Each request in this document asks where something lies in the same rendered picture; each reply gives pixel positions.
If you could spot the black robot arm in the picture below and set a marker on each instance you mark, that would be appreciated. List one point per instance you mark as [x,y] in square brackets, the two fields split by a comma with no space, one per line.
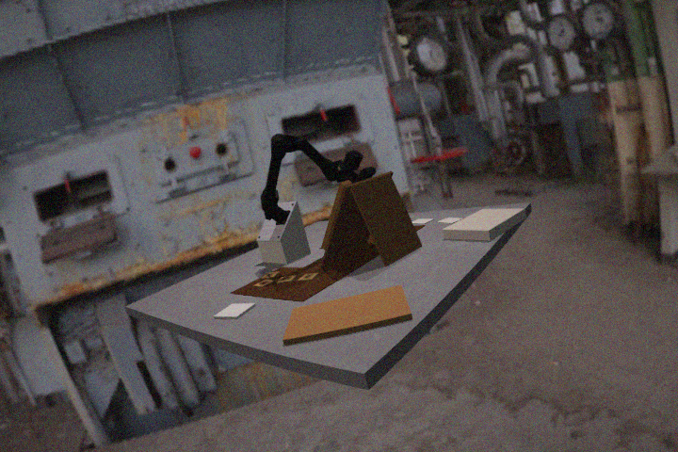
[282,144]

